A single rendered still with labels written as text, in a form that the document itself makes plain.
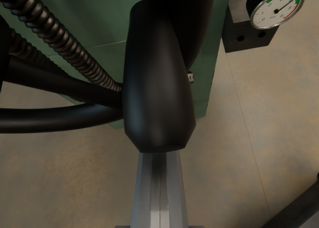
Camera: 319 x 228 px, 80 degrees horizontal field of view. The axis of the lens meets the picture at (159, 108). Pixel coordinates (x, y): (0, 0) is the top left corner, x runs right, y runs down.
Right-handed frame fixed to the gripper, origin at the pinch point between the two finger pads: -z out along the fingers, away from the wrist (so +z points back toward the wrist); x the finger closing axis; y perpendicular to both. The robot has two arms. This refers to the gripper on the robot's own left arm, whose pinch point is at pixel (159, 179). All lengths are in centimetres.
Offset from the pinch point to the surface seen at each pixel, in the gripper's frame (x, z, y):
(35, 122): -13.5, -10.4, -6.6
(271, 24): 15.9, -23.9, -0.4
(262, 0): 12.4, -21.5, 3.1
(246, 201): 34, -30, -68
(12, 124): -15.6, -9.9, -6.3
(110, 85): -6.8, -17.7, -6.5
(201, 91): 13, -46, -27
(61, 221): -43, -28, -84
